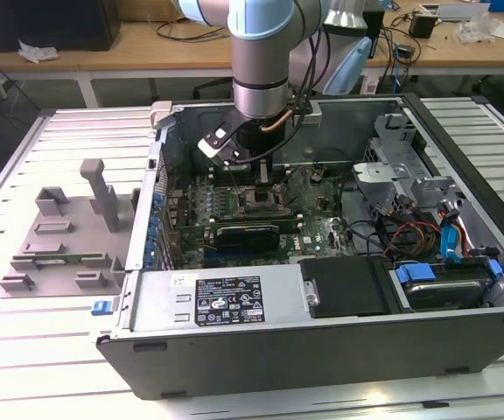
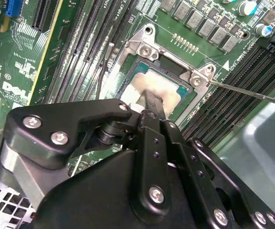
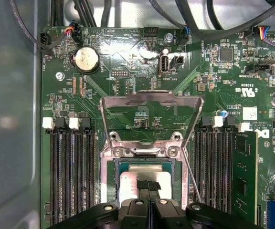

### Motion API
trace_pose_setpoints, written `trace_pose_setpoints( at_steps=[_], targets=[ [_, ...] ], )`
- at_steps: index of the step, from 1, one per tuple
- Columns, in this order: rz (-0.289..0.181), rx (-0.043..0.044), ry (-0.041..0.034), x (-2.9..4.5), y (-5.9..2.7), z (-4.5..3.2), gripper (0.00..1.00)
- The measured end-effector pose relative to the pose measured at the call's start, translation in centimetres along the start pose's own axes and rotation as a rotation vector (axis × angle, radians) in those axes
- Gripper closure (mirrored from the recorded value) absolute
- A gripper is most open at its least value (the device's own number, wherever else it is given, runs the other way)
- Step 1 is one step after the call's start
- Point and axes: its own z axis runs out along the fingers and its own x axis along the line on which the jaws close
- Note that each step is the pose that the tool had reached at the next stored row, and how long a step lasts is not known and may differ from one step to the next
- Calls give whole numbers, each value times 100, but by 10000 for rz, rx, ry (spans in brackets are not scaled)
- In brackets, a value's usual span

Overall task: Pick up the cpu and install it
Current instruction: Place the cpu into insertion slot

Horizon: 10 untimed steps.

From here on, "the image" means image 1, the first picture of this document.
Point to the wooden desk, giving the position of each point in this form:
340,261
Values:
125,52

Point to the silver power supply with label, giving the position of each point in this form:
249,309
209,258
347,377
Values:
156,302

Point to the white crumpled paper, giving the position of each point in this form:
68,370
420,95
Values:
37,52

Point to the thin metal locking lever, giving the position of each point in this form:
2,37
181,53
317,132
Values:
234,180
293,174

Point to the large black box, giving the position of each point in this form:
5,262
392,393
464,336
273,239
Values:
51,22

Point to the hard disk in blue carrier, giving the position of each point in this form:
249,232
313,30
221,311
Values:
444,295

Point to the small blue latch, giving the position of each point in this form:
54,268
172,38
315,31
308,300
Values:
101,307

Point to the black graphics card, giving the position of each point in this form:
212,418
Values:
247,238

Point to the green motherboard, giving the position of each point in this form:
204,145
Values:
304,197

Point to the grey parts rack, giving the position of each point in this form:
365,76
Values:
81,245

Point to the black drive bay cover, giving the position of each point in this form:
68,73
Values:
348,289

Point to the small black device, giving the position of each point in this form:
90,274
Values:
422,25

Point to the clear plastic bag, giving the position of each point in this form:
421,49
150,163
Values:
475,28

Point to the CPU socket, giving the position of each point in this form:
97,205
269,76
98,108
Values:
247,203

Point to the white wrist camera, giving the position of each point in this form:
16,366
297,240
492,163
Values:
208,149

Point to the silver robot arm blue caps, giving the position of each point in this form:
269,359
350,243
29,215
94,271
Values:
258,65

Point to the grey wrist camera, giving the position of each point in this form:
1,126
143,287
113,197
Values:
309,113

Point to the dark grey PC case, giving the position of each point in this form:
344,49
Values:
278,363

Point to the silver metal drive cage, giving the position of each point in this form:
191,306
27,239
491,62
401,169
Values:
379,172

